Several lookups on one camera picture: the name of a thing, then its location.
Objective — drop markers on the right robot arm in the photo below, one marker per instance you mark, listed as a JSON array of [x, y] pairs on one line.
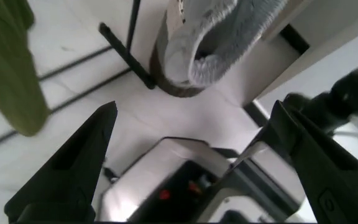
[[337, 99]]

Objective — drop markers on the green printed shirt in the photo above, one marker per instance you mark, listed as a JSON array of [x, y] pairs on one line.
[[8, 77]]

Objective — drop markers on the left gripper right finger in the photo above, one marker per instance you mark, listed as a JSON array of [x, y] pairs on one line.
[[334, 186]]

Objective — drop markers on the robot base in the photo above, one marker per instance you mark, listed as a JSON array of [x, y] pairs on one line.
[[166, 174]]

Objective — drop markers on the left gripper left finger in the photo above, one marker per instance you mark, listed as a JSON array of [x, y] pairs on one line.
[[67, 183]]

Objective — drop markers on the white laundry basket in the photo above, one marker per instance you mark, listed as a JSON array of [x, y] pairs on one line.
[[163, 77]]

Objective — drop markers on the pale grey shorts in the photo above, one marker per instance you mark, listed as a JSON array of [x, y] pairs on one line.
[[222, 46]]

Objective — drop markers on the black clothes rack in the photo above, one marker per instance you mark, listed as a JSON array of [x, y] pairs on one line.
[[126, 53]]

